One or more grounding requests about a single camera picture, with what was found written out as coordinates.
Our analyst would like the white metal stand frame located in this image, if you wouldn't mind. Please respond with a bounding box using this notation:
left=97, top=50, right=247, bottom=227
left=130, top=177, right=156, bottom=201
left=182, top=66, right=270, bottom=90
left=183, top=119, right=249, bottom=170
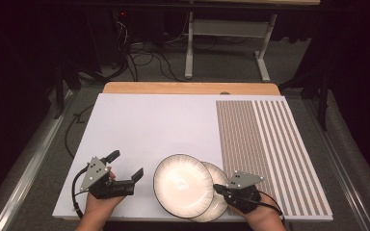
left=184, top=11, right=278, bottom=83

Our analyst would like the person's left hand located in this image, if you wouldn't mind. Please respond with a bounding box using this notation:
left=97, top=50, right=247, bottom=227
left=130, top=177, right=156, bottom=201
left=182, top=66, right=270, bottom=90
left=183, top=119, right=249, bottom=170
left=84, top=170, right=126, bottom=216

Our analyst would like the tangle of black floor cables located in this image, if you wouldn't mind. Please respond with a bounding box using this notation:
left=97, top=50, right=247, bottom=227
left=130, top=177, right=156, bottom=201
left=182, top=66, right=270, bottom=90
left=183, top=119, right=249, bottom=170
left=110, top=18, right=194, bottom=83

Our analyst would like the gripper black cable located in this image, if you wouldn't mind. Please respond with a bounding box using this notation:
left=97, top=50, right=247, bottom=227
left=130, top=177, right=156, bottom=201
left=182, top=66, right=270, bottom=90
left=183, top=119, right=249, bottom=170
left=237, top=190, right=286, bottom=225
left=70, top=165, right=92, bottom=219

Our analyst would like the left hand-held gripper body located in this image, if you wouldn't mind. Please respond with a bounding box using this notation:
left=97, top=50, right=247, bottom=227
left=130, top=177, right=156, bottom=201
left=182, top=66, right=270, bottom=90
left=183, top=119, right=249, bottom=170
left=79, top=156, right=136, bottom=200

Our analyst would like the dark computer tower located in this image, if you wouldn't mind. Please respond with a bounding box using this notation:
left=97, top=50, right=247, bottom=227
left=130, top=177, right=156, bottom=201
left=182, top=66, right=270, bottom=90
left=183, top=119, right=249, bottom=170
left=85, top=8, right=166, bottom=66

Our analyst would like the black metal stand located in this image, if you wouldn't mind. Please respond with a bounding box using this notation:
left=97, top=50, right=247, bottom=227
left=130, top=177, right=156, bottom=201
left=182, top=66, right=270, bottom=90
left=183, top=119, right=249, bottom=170
left=51, top=60, right=82, bottom=120
left=278, top=68, right=331, bottom=133

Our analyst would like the striped beige placemat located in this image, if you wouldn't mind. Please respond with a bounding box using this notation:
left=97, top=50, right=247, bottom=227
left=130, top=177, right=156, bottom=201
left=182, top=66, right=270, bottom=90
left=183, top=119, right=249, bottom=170
left=215, top=99, right=330, bottom=217

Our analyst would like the white board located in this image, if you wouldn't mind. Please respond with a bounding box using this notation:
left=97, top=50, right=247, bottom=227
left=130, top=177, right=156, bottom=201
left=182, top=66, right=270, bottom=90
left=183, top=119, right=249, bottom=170
left=51, top=92, right=334, bottom=223

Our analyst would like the aluminium floor rail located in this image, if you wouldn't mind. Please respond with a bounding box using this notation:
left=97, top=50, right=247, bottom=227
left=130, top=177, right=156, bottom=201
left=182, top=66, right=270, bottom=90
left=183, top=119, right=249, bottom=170
left=0, top=90, right=75, bottom=231
left=304, top=98, right=370, bottom=231

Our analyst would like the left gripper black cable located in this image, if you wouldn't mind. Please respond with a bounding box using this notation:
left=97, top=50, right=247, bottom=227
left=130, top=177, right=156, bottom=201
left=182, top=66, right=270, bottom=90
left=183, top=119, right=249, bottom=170
left=70, top=165, right=92, bottom=219

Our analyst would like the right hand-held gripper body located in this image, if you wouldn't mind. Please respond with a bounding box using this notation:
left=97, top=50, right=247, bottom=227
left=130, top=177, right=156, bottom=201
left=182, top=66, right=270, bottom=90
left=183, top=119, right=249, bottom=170
left=223, top=170, right=265, bottom=215

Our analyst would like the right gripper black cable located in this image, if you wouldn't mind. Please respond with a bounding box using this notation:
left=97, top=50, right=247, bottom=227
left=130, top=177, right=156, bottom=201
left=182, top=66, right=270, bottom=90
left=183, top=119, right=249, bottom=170
left=237, top=190, right=286, bottom=225

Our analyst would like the black floor cable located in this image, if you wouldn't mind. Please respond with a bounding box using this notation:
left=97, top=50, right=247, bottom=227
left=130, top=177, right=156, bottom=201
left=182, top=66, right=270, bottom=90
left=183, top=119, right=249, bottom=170
left=64, top=103, right=96, bottom=160

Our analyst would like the white plate with dark rim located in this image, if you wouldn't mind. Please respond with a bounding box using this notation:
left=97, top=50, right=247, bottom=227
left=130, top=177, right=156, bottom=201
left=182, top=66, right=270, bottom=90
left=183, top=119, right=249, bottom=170
left=188, top=161, right=231, bottom=223
left=152, top=153, right=216, bottom=220

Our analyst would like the person's right hand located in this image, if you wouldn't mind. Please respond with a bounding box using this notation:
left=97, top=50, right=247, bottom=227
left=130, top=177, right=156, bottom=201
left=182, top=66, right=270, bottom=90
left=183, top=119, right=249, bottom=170
left=243, top=192, right=284, bottom=224

